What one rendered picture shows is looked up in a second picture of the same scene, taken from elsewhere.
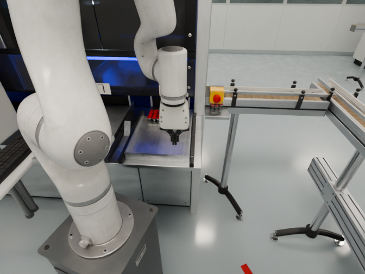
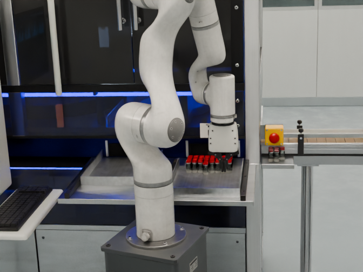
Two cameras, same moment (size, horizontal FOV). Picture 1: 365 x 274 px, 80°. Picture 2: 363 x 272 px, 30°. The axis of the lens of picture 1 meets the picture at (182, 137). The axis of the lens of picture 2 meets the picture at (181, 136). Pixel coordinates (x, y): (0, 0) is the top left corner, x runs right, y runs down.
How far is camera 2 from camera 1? 1.59 m
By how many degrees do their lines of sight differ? 20
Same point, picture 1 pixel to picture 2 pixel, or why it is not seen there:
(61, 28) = (167, 61)
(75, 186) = (153, 167)
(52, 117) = (159, 107)
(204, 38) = (253, 68)
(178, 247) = not seen: outside the picture
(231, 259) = not seen: outside the picture
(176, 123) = (226, 144)
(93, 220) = (159, 206)
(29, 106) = (130, 108)
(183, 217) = not seen: outside the picture
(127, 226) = (181, 233)
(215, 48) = (298, 96)
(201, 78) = (252, 113)
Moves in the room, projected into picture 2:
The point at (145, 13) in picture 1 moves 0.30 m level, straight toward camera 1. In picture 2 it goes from (204, 50) to (218, 67)
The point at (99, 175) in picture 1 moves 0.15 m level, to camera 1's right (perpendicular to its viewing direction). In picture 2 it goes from (168, 163) to (218, 163)
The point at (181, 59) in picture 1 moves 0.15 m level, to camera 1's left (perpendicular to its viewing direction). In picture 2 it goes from (230, 82) to (184, 83)
